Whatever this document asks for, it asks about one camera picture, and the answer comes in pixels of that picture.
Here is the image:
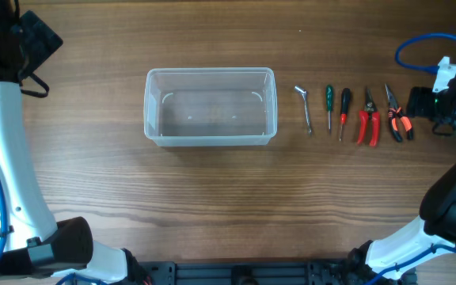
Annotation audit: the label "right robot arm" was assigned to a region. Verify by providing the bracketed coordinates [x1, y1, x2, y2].
[339, 57, 456, 284]

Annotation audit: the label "green handled screwdriver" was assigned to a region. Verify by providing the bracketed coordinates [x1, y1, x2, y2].
[325, 85, 334, 133]

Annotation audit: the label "clear plastic container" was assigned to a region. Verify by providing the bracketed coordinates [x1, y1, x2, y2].
[143, 67, 278, 147]

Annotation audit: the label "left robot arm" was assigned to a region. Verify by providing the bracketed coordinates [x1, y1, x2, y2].
[0, 1, 153, 284]

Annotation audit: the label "black red handled screwdriver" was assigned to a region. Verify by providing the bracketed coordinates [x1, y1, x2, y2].
[339, 88, 352, 142]

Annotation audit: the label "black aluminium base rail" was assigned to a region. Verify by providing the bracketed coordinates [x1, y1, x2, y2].
[132, 259, 417, 285]

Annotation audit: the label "orange black needle-nose pliers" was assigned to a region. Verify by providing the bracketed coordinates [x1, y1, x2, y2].
[385, 84, 414, 143]

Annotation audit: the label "red handled snips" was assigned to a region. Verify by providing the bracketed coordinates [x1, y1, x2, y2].
[357, 87, 381, 147]

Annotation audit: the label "silver socket wrench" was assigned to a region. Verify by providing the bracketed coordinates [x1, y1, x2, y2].
[294, 85, 313, 135]

